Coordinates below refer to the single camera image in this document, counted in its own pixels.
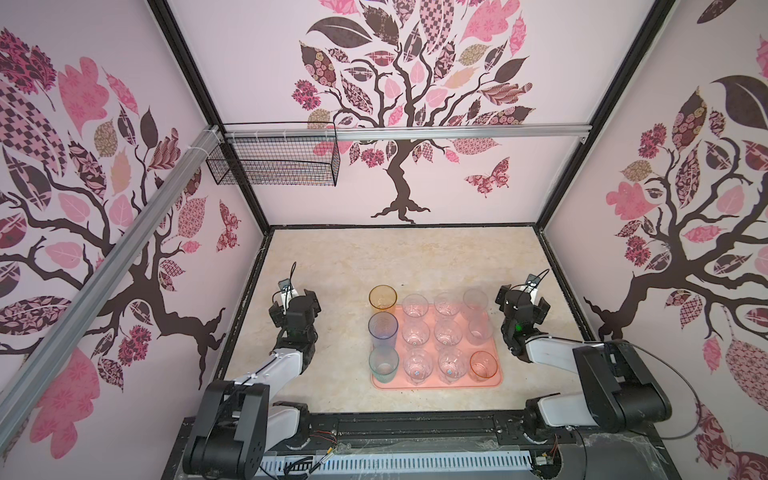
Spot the pale pink cup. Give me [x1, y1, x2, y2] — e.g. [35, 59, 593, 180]
[466, 318, 493, 346]

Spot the clear cup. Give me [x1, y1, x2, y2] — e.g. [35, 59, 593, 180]
[401, 319, 430, 347]
[462, 288, 489, 321]
[438, 347, 469, 384]
[433, 291, 462, 319]
[401, 294, 430, 319]
[433, 319, 463, 350]
[403, 348, 434, 385]

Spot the orange-pink cup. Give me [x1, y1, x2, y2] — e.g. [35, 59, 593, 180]
[469, 351, 499, 383]

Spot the blue-grey plastic cup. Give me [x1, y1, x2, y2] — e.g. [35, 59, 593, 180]
[368, 311, 399, 348]

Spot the pink tray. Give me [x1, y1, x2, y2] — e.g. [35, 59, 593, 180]
[371, 306, 503, 391]

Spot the teal plastic cup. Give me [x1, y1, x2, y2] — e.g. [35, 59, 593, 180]
[369, 346, 400, 383]

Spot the amber plastic cup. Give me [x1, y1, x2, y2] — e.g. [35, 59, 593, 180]
[368, 284, 398, 312]

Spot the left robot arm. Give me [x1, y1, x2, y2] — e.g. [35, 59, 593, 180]
[182, 290, 321, 479]

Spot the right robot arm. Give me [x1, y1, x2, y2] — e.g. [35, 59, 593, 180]
[495, 283, 672, 438]

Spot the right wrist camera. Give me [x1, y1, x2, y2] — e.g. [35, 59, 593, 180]
[523, 274, 541, 296]

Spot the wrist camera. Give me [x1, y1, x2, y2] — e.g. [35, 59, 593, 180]
[278, 279, 299, 306]
[523, 274, 541, 296]

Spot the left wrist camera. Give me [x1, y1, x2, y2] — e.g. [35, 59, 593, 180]
[278, 279, 299, 306]

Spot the white slotted cable duct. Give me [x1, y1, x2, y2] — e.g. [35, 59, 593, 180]
[256, 451, 533, 479]

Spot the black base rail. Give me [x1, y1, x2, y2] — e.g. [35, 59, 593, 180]
[161, 407, 679, 480]

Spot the black wire basket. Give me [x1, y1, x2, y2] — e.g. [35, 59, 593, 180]
[206, 120, 341, 187]

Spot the back aluminium rail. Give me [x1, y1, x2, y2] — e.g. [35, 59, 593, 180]
[225, 123, 592, 141]

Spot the aluminium rail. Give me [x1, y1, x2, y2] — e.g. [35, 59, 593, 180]
[225, 123, 592, 141]
[1, 125, 221, 448]

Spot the left aluminium rail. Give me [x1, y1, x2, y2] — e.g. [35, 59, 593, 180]
[1, 125, 221, 448]

